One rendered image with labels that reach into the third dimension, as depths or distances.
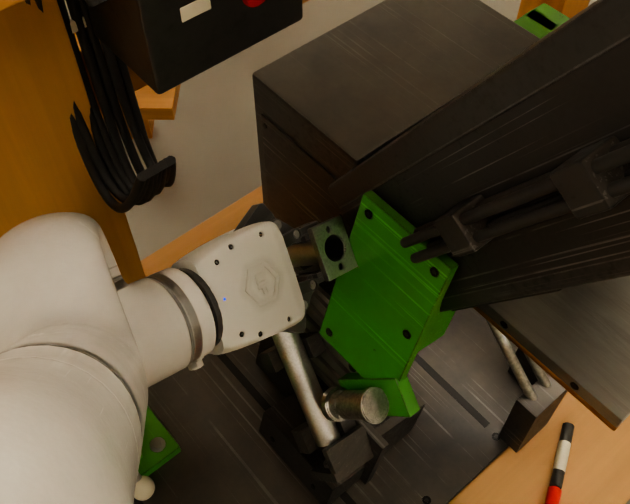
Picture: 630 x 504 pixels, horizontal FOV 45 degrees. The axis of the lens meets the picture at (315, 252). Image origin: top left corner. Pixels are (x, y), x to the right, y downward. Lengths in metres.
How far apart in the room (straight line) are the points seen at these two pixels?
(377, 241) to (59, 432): 0.51
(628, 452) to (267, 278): 0.56
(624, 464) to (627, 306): 0.25
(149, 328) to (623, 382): 0.47
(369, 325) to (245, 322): 0.17
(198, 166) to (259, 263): 1.82
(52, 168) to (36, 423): 0.60
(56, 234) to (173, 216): 1.85
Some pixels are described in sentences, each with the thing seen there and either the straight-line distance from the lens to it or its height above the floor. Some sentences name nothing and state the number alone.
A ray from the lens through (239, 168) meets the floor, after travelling 2.47.
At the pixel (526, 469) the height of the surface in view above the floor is 0.90.
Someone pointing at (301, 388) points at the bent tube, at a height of 1.03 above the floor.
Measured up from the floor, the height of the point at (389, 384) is 1.10.
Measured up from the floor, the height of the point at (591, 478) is 0.90.
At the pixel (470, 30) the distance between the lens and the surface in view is 0.97.
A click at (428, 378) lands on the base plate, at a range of 1.04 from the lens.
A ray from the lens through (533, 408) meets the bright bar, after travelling 0.93.
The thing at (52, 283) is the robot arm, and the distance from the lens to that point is 0.50.
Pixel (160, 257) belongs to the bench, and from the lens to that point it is 1.18.
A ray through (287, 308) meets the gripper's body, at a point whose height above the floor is 1.23.
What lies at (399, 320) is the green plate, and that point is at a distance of 0.75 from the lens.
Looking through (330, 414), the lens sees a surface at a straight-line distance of 0.85.
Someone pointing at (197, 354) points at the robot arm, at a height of 1.26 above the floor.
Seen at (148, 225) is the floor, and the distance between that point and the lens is 2.36.
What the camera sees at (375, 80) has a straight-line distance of 0.88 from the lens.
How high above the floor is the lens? 1.82
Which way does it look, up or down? 54 degrees down
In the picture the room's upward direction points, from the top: straight up
